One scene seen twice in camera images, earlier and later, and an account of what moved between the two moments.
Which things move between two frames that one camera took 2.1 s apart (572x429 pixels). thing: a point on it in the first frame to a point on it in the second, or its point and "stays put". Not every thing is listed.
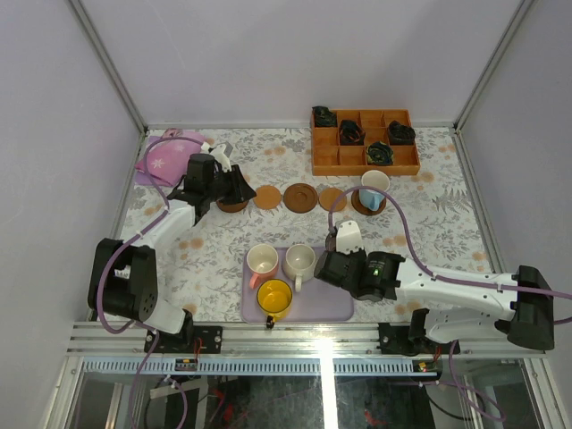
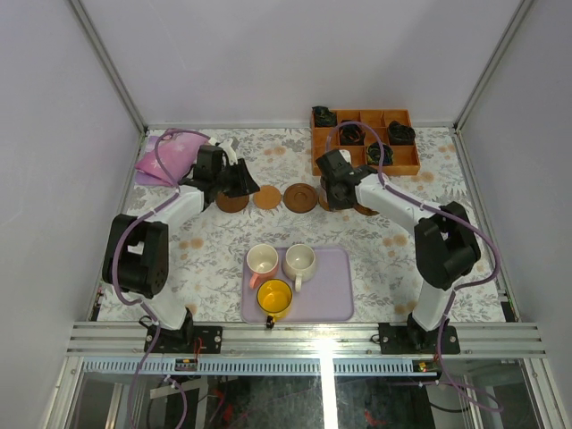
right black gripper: x=357 y=253 to x=333 y=204
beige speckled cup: x=298 y=264 stays put
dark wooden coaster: x=232 y=207 stays put
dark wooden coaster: x=362 y=209 stays put
